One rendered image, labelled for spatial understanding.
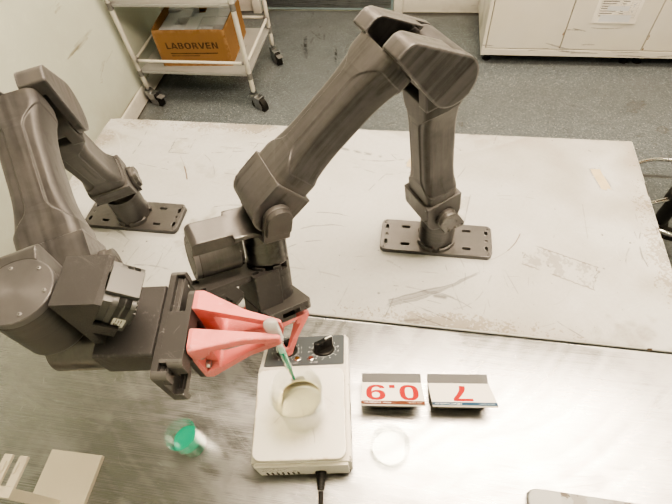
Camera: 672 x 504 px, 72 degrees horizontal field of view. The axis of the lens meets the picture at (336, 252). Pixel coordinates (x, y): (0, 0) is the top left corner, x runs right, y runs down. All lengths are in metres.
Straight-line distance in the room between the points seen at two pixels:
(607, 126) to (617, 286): 1.88
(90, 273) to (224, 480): 0.43
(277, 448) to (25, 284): 0.36
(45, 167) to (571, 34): 2.72
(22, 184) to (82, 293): 0.21
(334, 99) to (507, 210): 0.52
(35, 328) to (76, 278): 0.05
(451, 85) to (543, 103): 2.22
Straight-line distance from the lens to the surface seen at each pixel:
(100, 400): 0.85
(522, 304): 0.84
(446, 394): 0.72
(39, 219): 0.54
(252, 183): 0.56
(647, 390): 0.84
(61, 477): 0.83
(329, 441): 0.63
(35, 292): 0.41
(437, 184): 0.71
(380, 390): 0.72
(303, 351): 0.72
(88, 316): 0.39
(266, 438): 0.64
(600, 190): 1.05
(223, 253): 0.59
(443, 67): 0.54
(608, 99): 2.91
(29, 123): 0.60
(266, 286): 0.61
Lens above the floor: 1.60
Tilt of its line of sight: 54 degrees down
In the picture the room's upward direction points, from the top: 7 degrees counter-clockwise
